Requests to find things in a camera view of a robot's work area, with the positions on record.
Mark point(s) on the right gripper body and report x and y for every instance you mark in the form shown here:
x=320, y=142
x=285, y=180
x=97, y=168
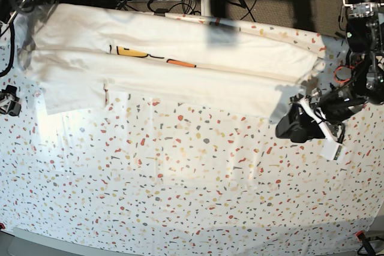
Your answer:
x=9, y=101

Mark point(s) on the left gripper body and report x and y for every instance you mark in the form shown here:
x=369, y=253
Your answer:
x=336, y=106

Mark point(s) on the white printed T-shirt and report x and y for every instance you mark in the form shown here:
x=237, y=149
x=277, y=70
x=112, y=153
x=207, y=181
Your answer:
x=79, y=54

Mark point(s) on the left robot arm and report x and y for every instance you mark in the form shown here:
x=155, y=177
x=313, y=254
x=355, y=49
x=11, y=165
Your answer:
x=364, y=59

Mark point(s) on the red clamp at right corner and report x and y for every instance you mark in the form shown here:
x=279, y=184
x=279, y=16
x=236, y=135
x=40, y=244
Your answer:
x=366, y=248

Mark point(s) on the terrazzo patterned tablecloth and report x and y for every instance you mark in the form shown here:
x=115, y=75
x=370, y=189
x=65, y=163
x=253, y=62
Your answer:
x=154, y=177

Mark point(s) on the black table clamp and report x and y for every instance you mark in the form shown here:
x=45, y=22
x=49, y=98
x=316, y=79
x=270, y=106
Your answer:
x=160, y=11

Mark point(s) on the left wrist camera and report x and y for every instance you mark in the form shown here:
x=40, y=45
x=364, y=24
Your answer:
x=333, y=151

